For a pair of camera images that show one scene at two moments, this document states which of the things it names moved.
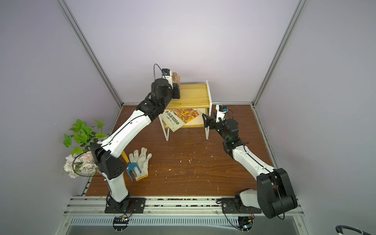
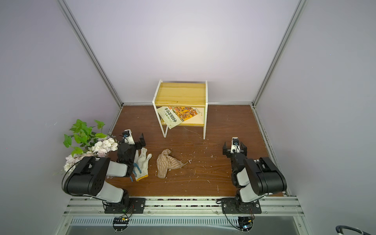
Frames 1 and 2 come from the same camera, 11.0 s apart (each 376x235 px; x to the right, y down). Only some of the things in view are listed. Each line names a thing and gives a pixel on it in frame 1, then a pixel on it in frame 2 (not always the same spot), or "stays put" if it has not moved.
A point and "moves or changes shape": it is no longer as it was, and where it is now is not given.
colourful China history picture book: (176, 118) moves or changes shape
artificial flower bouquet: (82, 162) stays put
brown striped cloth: (176, 79) to (165, 161)
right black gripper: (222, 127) to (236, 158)
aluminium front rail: (156, 207) stays put
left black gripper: (174, 96) to (142, 143)
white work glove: (142, 161) stays put
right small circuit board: (245, 223) stays put
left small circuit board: (120, 223) stays put
